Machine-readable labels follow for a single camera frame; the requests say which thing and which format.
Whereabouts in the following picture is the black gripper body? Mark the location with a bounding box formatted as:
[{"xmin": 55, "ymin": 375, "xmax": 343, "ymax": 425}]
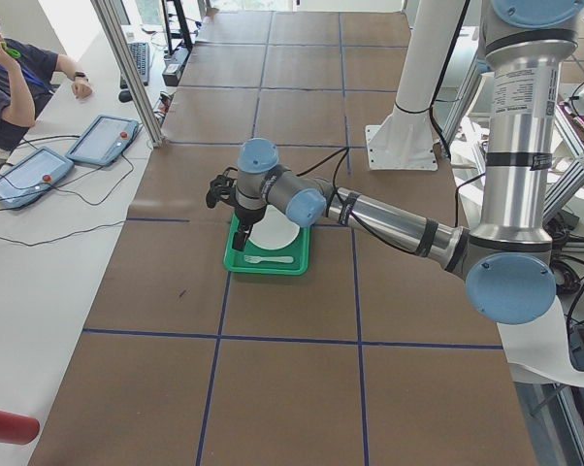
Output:
[{"xmin": 206, "ymin": 171, "xmax": 267, "ymax": 228}]

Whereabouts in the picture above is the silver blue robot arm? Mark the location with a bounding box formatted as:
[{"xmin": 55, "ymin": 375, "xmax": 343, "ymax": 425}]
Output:
[{"xmin": 206, "ymin": 1, "xmax": 584, "ymax": 325}]

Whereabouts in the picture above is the white round plate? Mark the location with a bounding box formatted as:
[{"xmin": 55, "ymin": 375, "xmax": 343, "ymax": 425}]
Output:
[{"xmin": 249, "ymin": 205, "xmax": 300, "ymax": 250}]

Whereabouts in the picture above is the green plastic tray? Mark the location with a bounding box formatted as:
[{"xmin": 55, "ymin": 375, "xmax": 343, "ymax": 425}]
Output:
[{"xmin": 223, "ymin": 216, "xmax": 310, "ymax": 276}]

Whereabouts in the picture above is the blue teach pendant far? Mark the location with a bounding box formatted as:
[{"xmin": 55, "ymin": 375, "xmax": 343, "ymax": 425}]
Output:
[{"xmin": 65, "ymin": 115, "xmax": 139, "ymax": 167}]

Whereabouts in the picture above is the blue teach pendant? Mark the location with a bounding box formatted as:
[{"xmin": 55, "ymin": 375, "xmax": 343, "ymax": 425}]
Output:
[
  {"xmin": 0, "ymin": 147, "xmax": 74, "ymax": 209},
  {"xmin": 65, "ymin": 115, "xmax": 139, "ymax": 167}
]

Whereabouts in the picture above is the black computer mouse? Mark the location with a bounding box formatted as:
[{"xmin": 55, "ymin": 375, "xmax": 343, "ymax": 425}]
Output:
[{"xmin": 118, "ymin": 89, "xmax": 133, "ymax": 103}]

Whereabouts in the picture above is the black keyboard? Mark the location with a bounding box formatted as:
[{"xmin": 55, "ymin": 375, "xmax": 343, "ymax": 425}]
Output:
[{"xmin": 128, "ymin": 42, "xmax": 150, "ymax": 86}]

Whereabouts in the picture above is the blue teach pendant near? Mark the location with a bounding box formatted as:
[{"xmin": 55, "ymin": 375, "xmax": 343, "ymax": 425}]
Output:
[{"xmin": 0, "ymin": 147, "xmax": 74, "ymax": 209}]

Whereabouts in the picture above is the seated person dark shirt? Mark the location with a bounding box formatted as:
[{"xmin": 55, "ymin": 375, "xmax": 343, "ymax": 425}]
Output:
[{"xmin": 0, "ymin": 32, "xmax": 92, "ymax": 151}]

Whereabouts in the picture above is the red cylinder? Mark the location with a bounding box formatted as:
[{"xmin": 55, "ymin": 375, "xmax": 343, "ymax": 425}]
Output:
[{"xmin": 0, "ymin": 411, "xmax": 40, "ymax": 445}]

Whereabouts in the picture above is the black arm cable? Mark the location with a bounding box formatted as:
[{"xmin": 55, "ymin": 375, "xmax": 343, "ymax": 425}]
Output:
[{"xmin": 223, "ymin": 0, "xmax": 490, "ymax": 253}]

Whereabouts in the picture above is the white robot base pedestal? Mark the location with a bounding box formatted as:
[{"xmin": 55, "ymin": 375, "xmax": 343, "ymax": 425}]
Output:
[{"xmin": 366, "ymin": 0, "xmax": 469, "ymax": 171}]

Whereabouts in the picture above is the aluminium frame post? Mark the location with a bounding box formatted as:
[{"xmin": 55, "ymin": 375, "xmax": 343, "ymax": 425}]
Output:
[{"xmin": 90, "ymin": 0, "xmax": 164, "ymax": 148}]

